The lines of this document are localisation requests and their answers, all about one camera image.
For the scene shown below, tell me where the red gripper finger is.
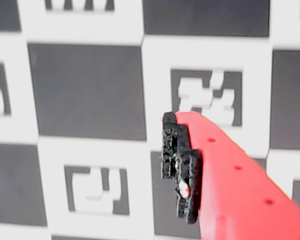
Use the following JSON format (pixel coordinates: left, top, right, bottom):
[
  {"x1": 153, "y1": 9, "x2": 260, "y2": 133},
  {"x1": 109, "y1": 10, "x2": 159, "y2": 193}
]
[{"x1": 159, "y1": 111, "x2": 300, "y2": 240}]

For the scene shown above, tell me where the black white marker board mat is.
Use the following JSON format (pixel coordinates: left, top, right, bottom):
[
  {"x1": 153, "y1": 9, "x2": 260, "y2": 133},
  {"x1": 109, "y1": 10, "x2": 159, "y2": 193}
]
[{"x1": 0, "y1": 0, "x2": 300, "y2": 240}]

